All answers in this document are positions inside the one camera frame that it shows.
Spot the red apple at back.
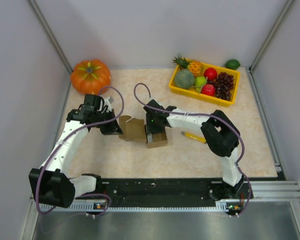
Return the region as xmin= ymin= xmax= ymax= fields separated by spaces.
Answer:
xmin=203 ymin=67 xmax=218 ymax=81

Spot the small pineapple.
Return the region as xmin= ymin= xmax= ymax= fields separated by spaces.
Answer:
xmin=172 ymin=54 xmax=204 ymax=77

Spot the dark purple grape bunch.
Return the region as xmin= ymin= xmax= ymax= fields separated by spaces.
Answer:
xmin=207 ymin=72 xmax=235 ymax=101

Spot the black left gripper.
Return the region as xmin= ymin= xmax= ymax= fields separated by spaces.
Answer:
xmin=92 ymin=108 xmax=123 ymax=136

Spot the red apple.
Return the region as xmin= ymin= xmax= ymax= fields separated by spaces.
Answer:
xmin=201 ymin=84 xmax=216 ymax=97
xmin=203 ymin=67 xmax=218 ymax=81

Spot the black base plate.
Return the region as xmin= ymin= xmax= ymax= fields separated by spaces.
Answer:
xmin=93 ymin=178 xmax=253 ymax=208

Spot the red apple at front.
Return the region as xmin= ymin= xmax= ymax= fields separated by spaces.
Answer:
xmin=201 ymin=84 xmax=216 ymax=97

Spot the brown cardboard express box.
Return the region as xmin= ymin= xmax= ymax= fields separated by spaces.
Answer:
xmin=118 ymin=115 xmax=168 ymax=149

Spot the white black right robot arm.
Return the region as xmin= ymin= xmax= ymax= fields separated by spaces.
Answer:
xmin=143 ymin=99 xmax=244 ymax=198

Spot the green netted melon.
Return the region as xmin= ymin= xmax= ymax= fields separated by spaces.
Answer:
xmin=173 ymin=69 xmax=196 ymax=90

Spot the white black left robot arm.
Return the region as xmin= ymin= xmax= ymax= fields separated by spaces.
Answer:
xmin=28 ymin=94 xmax=123 ymax=208

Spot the yellow utility knife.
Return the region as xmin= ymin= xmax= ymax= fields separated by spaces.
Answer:
xmin=181 ymin=131 xmax=206 ymax=144

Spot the orange pumpkin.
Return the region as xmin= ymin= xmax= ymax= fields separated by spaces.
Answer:
xmin=70 ymin=59 xmax=112 ymax=95

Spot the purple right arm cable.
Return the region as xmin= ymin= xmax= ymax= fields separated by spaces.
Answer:
xmin=133 ymin=83 xmax=253 ymax=217

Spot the yellow plastic tray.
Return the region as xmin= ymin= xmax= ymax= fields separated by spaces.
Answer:
xmin=169 ymin=62 xmax=240 ymax=107

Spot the grey slotted cable duct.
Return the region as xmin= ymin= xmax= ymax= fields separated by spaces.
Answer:
xmin=67 ymin=199 xmax=243 ymax=213

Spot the green lime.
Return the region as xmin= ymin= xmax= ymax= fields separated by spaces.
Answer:
xmin=224 ymin=59 xmax=241 ymax=70

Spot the green pear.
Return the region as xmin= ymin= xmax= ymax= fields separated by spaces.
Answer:
xmin=194 ymin=76 xmax=207 ymax=93

